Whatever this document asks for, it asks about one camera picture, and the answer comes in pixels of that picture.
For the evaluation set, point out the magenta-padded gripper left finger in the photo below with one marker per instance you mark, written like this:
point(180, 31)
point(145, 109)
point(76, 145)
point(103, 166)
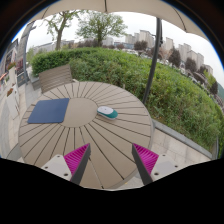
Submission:
point(76, 159)

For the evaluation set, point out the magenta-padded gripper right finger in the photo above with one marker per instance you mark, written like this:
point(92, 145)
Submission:
point(146, 159)

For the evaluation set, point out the white and teal computer mouse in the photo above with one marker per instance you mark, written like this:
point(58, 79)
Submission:
point(107, 112)

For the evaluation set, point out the blue rectangular mouse pad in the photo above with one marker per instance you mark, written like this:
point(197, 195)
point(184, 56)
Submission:
point(48, 110)

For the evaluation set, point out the green trimmed hedge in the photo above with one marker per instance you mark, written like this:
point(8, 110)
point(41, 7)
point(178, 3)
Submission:
point(133, 76)

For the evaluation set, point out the brown slatted outdoor chair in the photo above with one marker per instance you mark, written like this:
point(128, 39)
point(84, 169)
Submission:
point(55, 77)

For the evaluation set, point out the dark curved umbrella pole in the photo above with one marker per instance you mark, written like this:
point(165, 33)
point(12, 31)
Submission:
point(154, 63)

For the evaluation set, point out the distant apartment buildings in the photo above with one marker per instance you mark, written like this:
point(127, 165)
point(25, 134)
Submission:
point(183, 51)

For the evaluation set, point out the bare-trunked leaning tree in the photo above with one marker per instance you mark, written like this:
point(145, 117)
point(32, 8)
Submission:
point(60, 31)

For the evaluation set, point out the round leafy green tree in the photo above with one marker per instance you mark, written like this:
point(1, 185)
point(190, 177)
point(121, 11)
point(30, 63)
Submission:
point(100, 25)

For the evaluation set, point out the tall grey sign post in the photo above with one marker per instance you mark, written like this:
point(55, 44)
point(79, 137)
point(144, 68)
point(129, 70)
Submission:
point(24, 50)

